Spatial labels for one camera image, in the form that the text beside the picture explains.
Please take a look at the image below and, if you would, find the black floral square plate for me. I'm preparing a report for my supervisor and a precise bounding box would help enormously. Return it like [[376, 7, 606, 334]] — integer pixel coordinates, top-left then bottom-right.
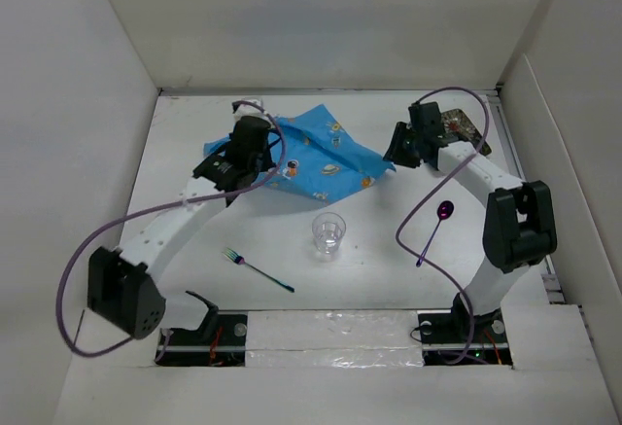
[[437, 109, 482, 148]]

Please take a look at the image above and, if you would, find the blue space print cloth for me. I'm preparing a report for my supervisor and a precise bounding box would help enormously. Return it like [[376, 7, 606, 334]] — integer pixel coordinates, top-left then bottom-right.
[[203, 100, 395, 204]]

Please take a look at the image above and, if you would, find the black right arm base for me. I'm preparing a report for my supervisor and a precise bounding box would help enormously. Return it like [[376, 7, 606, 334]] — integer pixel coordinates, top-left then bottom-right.
[[409, 295, 513, 366]]

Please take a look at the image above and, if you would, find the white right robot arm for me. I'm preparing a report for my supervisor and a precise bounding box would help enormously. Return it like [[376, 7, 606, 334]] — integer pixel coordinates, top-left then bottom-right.
[[385, 102, 558, 341]]

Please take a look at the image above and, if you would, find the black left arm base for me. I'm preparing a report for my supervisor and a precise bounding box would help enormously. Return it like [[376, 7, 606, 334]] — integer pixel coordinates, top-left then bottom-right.
[[155, 311, 248, 368]]

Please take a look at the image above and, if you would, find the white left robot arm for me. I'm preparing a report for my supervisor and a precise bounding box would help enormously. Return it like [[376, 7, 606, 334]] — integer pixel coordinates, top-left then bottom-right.
[[87, 99, 281, 344]]

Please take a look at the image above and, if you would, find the purple metal spoon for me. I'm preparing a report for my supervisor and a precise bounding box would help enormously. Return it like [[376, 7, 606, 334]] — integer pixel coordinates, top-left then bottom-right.
[[416, 200, 455, 267]]

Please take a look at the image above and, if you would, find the iridescent metal fork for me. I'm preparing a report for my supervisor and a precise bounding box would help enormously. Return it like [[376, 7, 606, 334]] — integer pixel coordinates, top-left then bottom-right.
[[223, 248, 295, 294]]

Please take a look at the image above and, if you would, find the clear plastic cup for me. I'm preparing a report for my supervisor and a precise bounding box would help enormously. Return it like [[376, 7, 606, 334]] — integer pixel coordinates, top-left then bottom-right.
[[311, 212, 347, 262]]

